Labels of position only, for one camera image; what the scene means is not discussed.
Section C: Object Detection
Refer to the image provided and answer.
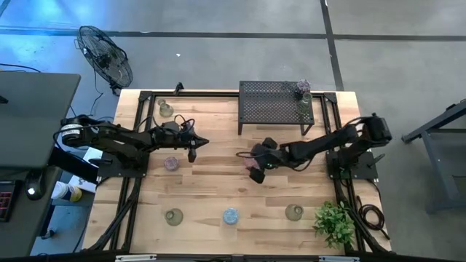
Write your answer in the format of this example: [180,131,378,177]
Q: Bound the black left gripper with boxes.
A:
[151,125,210,164]

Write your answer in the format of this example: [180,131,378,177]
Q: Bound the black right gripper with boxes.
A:
[242,137,292,185]

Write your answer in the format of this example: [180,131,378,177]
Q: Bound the pink patterned candle tin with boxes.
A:
[243,156,261,170]

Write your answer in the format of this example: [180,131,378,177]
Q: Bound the red patterned candle tin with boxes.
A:
[163,156,180,172]

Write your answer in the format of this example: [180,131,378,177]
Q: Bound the black perforated metal shelf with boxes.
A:
[238,80,315,136]

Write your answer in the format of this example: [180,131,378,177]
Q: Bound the green artificial table plant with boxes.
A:
[312,200,356,250]

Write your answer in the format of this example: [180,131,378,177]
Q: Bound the white paper sheet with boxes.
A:
[68,145,105,194]

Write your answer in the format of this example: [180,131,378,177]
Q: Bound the black standing floor fan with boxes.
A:
[75,25,134,96]

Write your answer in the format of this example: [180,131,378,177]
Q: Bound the white and yellow bottle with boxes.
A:
[50,180,83,203]

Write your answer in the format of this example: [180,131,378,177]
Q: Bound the large gray desk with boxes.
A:
[0,71,82,170]

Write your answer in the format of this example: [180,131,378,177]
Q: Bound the black computer mouse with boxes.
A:
[24,170,47,201]

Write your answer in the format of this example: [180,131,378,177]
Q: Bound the gray metal table stand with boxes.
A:
[401,98,466,215]

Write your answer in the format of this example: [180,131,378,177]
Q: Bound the dark side desk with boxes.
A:
[0,165,63,258]

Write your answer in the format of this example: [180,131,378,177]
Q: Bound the black keyboard red keys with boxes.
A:
[0,180,17,223]

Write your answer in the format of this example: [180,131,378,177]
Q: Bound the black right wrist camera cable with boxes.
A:
[235,151,265,161]

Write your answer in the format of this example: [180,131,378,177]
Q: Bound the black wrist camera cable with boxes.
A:
[143,114,196,136]
[235,151,265,161]

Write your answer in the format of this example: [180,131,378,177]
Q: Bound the black left wrist camera cable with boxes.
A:
[143,114,196,136]

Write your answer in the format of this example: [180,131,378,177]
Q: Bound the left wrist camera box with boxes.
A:
[159,121,182,134]

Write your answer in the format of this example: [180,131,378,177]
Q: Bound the black aluminium table frame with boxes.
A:
[82,90,392,254]

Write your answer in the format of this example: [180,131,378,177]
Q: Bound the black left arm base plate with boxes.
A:
[97,152,149,179]

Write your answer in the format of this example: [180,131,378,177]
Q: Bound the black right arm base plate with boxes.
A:
[325,151,379,181]

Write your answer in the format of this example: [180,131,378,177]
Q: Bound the coiled black cable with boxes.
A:
[356,195,391,241]

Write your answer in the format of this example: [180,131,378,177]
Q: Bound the silver metal bracket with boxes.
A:
[114,253,157,262]
[318,255,360,262]

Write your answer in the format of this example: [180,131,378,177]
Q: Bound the black floor cable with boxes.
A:
[0,62,42,74]

